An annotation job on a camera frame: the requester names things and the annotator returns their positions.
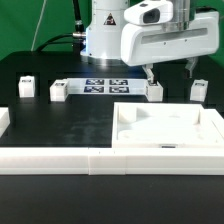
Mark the white right fence wall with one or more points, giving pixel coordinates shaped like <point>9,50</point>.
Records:
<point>217,120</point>

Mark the fiducial marker sheet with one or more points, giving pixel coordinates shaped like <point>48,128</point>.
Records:
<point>106,86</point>

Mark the white front fence wall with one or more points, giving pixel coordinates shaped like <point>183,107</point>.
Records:
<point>109,161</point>

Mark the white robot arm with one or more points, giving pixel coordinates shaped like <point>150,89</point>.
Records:
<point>103,35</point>

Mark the white fence wall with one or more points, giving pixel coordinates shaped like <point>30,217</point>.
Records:
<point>109,161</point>
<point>4,120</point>
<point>217,120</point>

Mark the white square tabletop tray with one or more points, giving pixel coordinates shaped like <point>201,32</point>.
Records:
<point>162,125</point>

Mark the white left fence wall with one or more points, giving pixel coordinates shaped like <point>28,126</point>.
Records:
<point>4,120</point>

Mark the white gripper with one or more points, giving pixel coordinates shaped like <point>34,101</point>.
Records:
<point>166,30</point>

